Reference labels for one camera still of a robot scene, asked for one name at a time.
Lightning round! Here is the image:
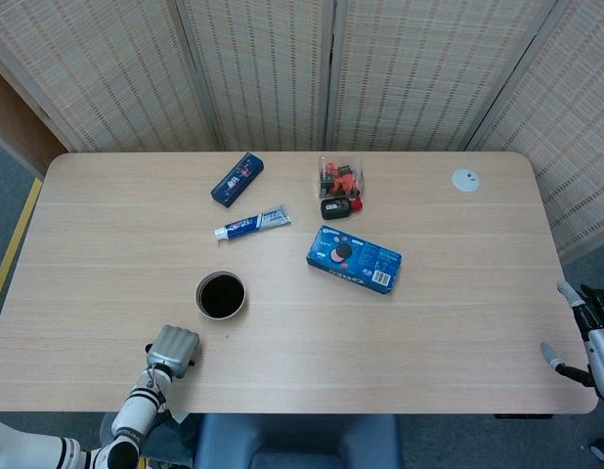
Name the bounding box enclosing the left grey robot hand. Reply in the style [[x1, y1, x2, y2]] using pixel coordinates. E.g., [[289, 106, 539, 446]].
[[145, 323, 201, 380]]

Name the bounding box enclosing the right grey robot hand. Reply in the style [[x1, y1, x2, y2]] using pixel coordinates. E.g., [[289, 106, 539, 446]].
[[539, 280, 604, 400]]

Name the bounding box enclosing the white ceramic bowl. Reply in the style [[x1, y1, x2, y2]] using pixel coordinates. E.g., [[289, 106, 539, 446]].
[[194, 271, 246, 321]]

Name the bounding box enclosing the dark liquid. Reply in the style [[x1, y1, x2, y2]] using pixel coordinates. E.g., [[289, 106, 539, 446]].
[[199, 276, 245, 317]]

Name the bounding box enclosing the blue white toothpaste tube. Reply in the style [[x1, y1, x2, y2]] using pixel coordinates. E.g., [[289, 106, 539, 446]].
[[213, 204, 292, 242]]

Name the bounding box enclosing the dark blue printed box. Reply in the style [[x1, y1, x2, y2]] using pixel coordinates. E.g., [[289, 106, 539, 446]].
[[209, 151, 265, 210]]

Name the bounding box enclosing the blue Oreo cookie box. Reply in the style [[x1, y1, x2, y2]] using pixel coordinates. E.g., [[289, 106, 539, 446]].
[[306, 224, 404, 297]]

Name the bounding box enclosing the black red small device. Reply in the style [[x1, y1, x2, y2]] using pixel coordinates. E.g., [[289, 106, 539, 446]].
[[320, 195, 365, 220]]

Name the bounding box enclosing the woven folding screen panel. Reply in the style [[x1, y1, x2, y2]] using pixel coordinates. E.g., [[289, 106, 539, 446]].
[[465, 0, 604, 263], [174, 0, 338, 152], [324, 0, 560, 152], [0, 0, 223, 152]]

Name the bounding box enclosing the brown wooden door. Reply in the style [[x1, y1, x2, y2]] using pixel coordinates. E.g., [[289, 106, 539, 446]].
[[0, 63, 68, 175]]

